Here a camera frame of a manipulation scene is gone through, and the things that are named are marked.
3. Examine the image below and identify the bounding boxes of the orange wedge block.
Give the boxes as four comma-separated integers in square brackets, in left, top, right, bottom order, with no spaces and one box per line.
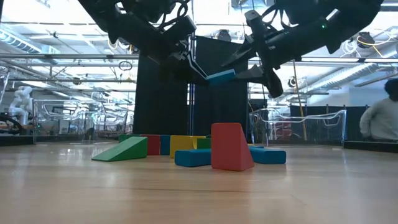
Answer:
[211,122,255,172]

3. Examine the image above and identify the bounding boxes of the blue rectangular block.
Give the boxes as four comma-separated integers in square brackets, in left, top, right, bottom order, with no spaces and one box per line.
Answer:
[174,148,213,168]
[248,146,287,166]
[206,68,236,86]

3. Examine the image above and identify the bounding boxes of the yellow cable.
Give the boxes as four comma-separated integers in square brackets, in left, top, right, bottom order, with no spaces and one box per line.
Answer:
[292,60,308,141]

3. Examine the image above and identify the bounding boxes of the person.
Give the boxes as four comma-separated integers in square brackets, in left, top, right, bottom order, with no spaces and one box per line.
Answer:
[359,78,398,141]

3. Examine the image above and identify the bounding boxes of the green ramp block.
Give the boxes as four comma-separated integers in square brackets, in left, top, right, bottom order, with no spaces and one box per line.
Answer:
[91,136,149,162]

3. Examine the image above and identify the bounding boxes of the red rectangular block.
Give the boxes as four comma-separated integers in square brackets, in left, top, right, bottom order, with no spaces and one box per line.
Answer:
[139,134,161,156]

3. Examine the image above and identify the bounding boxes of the black ceiling camera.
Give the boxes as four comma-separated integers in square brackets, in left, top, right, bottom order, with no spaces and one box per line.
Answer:
[216,29,233,43]
[357,30,376,49]

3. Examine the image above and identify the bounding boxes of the black fence panels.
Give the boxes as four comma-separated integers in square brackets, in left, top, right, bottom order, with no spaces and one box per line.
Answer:
[289,105,368,142]

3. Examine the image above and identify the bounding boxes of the wide yellow block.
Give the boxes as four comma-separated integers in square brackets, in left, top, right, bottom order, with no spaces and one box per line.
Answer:
[169,134,206,159]

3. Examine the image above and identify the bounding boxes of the green rectangular block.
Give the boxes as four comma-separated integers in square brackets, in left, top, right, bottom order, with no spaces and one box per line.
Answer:
[196,138,212,150]
[118,134,141,144]

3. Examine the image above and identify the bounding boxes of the clear plastic bin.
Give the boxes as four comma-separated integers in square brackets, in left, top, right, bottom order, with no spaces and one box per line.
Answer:
[248,108,348,146]
[0,66,10,105]
[32,98,135,141]

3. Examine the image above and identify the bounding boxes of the white robot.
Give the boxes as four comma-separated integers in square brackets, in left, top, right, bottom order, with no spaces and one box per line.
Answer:
[8,86,34,126]

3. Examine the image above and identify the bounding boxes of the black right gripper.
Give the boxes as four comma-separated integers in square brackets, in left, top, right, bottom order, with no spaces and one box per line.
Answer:
[222,9,307,99]

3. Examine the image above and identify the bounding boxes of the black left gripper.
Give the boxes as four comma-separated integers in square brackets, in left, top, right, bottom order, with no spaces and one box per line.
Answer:
[158,15,208,87]

